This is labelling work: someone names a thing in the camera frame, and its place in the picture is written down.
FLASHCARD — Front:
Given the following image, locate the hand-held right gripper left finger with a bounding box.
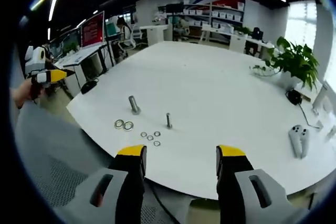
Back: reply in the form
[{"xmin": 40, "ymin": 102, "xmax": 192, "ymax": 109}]
[{"xmin": 56, "ymin": 144, "xmax": 148, "ymax": 224}]

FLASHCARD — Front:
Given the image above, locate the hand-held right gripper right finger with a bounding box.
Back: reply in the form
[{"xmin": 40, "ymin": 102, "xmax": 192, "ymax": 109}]
[{"xmin": 215, "ymin": 144, "xmax": 311, "ymax": 224}]

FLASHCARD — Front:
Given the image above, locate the large threaded stud bolt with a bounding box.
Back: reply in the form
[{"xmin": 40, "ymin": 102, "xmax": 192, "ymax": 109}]
[{"xmin": 128, "ymin": 95, "xmax": 142, "ymax": 116}]

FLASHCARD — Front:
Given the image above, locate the person's left hand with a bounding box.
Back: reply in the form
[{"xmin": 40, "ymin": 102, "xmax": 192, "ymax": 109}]
[{"xmin": 10, "ymin": 77, "xmax": 46, "ymax": 110}]

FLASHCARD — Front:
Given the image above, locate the white office desk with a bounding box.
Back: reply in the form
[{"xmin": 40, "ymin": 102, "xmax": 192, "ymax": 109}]
[{"xmin": 54, "ymin": 41, "xmax": 116, "ymax": 99}]

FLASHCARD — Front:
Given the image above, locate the dark wide monitor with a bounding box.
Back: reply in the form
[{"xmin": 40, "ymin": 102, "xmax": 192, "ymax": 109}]
[{"xmin": 49, "ymin": 29, "xmax": 81, "ymax": 58}]

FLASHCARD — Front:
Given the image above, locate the black pouch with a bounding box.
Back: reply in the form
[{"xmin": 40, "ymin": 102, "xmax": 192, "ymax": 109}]
[{"xmin": 80, "ymin": 79, "xmax": 98, "ymax": 95}]

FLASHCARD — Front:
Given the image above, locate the monitor with red screen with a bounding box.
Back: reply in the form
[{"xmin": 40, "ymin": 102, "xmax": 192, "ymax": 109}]
[{"xmin": 80, "ymin": 10, "xmax": 106, "ymax": 49}]

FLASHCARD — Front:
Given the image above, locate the grey handheld controller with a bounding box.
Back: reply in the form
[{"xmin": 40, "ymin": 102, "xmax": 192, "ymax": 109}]
[{"xmin": 288, "ymin": 124, "xmax": 310, "ymax": 159}]

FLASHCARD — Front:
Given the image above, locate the white office chair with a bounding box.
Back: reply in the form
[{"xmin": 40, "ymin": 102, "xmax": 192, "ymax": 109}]
[{"xmin": 130, "ymin": 23, "xmax": 148, "ymax": 49}]

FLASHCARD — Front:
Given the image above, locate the black device on table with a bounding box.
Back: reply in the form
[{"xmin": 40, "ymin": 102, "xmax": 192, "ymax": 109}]
[{"xmin": 285, "ymin": 88, "xmax": 303, "ymax": 106}]

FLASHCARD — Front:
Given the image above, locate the green potted plant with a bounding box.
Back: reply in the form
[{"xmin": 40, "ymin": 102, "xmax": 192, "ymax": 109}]
[{"xmin": 249, "ymin": 36, "xmax": 321, "ymax": 92}]

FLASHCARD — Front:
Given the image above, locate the shelf with white bins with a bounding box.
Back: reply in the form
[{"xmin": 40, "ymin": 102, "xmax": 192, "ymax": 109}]
[{"xmin": 181, "ymin": 0, "xmax": 246, "ymax": 38}]

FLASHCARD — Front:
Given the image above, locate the thin black cable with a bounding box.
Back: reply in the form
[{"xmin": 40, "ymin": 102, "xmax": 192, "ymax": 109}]
[{"xmin": 298, "ymin": 102, "xmax": 321, "ymax": 130}]

